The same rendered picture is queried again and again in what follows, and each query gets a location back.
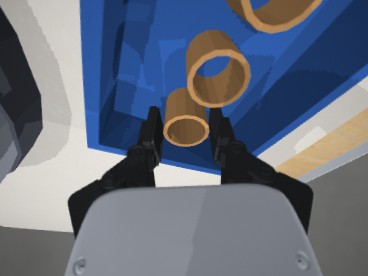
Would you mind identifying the bronze bushing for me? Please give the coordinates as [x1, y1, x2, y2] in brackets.
[163, 87, 209, 147]
[186, 30, 251, 108]
[226, 0, 322, 34]

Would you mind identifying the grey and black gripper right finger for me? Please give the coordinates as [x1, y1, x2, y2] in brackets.
[208, 107, 314, 235]

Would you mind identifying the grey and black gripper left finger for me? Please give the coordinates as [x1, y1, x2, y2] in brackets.
[67, 106, 164, 241]

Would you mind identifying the blue open-top crate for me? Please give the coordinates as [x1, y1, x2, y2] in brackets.
[80, 0, 368, 157]

